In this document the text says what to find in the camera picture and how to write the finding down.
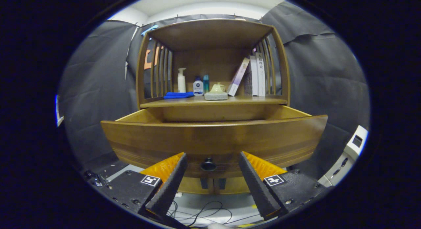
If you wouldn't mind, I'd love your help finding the wooden drawer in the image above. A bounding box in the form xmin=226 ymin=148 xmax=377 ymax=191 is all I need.
xmin=100 ymin=105 xmax=329 ymax=178

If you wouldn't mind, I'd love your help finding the dark patterned book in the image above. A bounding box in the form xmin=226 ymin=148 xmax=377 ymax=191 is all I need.
xmin=244 ymin=66 xmax=253 ymax=96

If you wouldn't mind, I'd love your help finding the white book with black text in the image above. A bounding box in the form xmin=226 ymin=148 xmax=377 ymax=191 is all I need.
xmin=256 ymin=52 xmax=266 ymax=97

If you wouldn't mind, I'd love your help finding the wooden countertop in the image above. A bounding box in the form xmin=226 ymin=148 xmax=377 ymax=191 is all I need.
xmin=140 ymin=95 xmax=288 ymax=108

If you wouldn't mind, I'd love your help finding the plain white book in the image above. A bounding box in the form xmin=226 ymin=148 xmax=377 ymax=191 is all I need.
xmin=249 ymin=56 xmax=259 ymax=96

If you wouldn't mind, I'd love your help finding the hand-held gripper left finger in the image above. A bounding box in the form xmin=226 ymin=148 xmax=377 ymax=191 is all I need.
xmin=94 ymin=152 xmax=188 ymax=221

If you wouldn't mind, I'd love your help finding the white grey device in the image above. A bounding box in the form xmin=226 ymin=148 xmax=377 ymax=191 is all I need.
xmin=317 ymin=125 xmax=369 ymax=187

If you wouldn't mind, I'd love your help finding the wooden cabinet door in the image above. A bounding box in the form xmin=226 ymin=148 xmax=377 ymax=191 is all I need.
xmin=179 ymin=177 xmax=214 ymax=194
xmin=214 ymin=178 xmax=251 ymax=194

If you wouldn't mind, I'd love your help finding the black floor cable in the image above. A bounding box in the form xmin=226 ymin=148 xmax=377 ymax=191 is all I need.
xmin=168 ymin=199 xmax=263 ymax=227

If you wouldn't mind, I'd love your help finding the white pump bottle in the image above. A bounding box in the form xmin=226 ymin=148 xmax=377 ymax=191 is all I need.
xmin=177 ymin=68 xmax=186 ymax=93

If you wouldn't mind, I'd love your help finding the blue cloth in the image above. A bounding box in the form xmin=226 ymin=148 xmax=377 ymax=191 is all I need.
xmin=163 ymin=92 xmax=195 ymax=100

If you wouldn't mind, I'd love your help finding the white blue-capped lotion bottle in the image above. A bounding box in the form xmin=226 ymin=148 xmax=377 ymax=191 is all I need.
xmin=193 ymin=76 xmax=204 ymax=97

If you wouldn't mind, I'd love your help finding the wooden cabinet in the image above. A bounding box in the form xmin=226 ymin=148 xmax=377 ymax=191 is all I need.
xmin=136 ymin=18 xmax=291 ymax=195

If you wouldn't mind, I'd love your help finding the purple white book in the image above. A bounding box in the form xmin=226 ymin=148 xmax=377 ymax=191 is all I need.
xmin=227 ymin=57 xmax=250 ymax=97

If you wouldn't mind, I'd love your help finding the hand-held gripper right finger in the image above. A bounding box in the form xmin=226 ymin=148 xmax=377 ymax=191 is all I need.
xmin=238 ymin=151 xmax=329 ymax=221

